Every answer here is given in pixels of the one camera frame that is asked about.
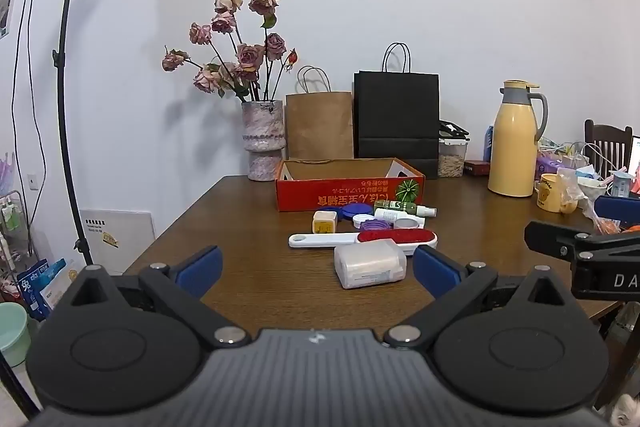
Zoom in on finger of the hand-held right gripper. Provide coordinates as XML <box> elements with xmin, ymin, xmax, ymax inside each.
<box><xmin>594</xmin><ymin>195</ymin><xmax>640</xmax><ymax>223</ymax></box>
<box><xmin>524</xmin><ymin>220</ymin><xmax>592</xmax><ymax>259</ymax></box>

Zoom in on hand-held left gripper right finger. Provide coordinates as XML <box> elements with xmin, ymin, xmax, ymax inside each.
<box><xmin>382</xmin><ymin>245</ymin><xmax>573</xmax><ymax>350</ymax></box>

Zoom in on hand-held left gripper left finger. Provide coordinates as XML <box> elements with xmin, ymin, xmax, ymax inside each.
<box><xmin>70</xmin><ymin>245</ymin><xmax>251</xmax><ymax>349</ymax></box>

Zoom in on white red lint brush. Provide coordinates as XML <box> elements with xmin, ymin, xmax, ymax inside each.
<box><xmin>288</xmin><ymin>229</ymin><xmax>440</xmax><ymax>256</ymax></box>

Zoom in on white plastic box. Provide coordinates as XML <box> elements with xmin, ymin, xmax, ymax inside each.
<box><xmin>334</xmin><ymin>239</ymin><xmax>407</xmax><ymax>290</ymax></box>

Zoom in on green spray bottle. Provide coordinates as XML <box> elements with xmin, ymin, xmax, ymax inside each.
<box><xmin>374</xmin><ymin>200</ymin><xmax>437</xmax><ymax>216</ymax></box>

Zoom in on white spray bottle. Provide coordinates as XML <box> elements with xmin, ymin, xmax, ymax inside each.
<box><xmin>374</xmin><ymin>208</ymin><xmax>425</xmax><ymax>221</ymax></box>

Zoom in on round blue lid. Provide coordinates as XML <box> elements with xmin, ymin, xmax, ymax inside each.
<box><xmin>336</xmin><ymin>204</ymin><xmax>371</xmax><ymax>222</ymax></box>

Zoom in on small yellow box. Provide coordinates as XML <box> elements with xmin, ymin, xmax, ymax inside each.
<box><xmin>312</xmin><ymin>211</ymin><xmax>337</xmax><ymax>235</ymax></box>

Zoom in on red cardboard box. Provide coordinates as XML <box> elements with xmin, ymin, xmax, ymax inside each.
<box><xmin>275</xmin><ymin>158</ymin><xmax>426</xmax><ymax>212</ymax></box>

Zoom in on white bowl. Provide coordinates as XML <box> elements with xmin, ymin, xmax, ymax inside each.
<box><xmin>577</xmin><ymin>177</ymin><xmax>608</xmax><ymax>202</ymax></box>

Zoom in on yellow mug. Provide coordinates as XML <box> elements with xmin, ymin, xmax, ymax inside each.
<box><xmin>536</xmin><ymin>173</ymin><xmax>576</xmax><ymax>214</ymax></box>

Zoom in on clear plastic bag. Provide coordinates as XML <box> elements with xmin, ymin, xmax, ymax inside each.
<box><xmin>557</xmin><ymin>167</ymin><xmax>587</xmax><ymax>214</ymax></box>

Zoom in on dark wooden chair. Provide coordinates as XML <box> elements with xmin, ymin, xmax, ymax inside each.
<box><xmin>584</xmin><ymin>119</ymin><xmax>633</xmax><ymax>180</ymax></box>

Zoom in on purple packet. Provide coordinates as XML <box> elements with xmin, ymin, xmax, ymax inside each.
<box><xmin>537</xmin><ymin>154</ymin><xmax>564</xmax><ymax>178</ymax></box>

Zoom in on white board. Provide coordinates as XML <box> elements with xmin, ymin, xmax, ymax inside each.
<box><xmin>79</xmin><ymin>208</ymin><xmax>157</xmax><ymax>275</ymax></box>

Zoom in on yellow thermos jug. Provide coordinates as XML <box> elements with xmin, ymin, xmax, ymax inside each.
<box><xmin>487</xmin><ymin>80</ymin><xmax>549</xmax><ymax>198</ymax></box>

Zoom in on clear oat container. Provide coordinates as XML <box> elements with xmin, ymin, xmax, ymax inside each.
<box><xmin>438</xmin><ymin>137</ymin><xmax>469</xmax><ymax>179</ymax></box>

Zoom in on pink marbled vase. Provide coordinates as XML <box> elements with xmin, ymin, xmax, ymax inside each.
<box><xmin>241</xmin><ymin>100</ymin><xmax>287</xmax><ymax>182</ymax></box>

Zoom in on black paper bag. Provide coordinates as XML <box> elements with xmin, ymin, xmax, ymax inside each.
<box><xmin>353</xmin><ymin>42</ymin><xmax>441</xmax><ymax>165</ymax></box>

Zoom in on blue white packet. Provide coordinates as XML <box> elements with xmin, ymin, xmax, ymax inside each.
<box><xmin>17</xmin><ymin>258</ymin><xmax>68</xmax><ymax>320</ymax></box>

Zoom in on brown paper bag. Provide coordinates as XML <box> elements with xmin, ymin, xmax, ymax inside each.
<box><xmin>285</xmin><ymin>66</ymin><xmax>356</xmax><ymax>161</ymax></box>

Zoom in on metal storage rack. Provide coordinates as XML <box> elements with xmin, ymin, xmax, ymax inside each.
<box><xmin>0</xmin><ymin>189</ymin><xmax>32</xmax><ymax>288</ymax></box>

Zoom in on green plastic basin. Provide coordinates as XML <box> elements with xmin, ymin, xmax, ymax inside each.
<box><xmin>0</xmin><ymin>302</ymin><xmax>32</xmax><ymax>368</ymax></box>

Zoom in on dried pink roses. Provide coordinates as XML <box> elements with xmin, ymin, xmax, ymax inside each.
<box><xmin>161</xmin><ymin>0</ymin><xmax>299</xmax><ymax>102</ymax></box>

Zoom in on black studio lamp stand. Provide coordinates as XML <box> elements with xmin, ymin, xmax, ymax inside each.
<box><xmin>25</xmin><ymin>0</ymin><xmax>115</xmax><ymax>270</ymax></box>

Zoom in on black plastic frame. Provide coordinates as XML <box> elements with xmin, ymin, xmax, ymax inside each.
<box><xmin>439</xmin><ymin>120</ymin><xmax>471</xmax><ymax>140</ymax></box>

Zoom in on purple flower wall sticker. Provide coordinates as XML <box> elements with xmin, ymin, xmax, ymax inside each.
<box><xmin>0</xmin><ymin>151</ymin><xmax>14</xmax><ymax>195</ymax></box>

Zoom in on black lamp cable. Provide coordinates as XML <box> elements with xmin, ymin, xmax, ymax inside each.
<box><xmin>11</xmin><ymin>0</ymin><xmax>48</xmax><ymax>258</ymax></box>

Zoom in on wall picture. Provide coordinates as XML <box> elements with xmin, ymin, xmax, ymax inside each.
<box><xmin>0</xmin><ymin>0</ymin><xmax>19</xmax><ymax>40</ymax></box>

